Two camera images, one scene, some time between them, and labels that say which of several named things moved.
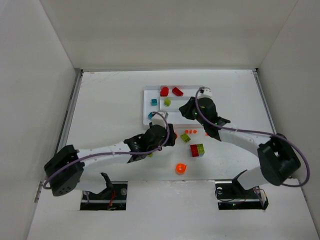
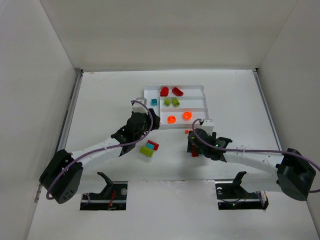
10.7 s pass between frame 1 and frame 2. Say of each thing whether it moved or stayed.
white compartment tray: stayed
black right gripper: moved
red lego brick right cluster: stayed
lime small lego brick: stayed
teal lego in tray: stayed
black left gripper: moved
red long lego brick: stayed
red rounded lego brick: stayed
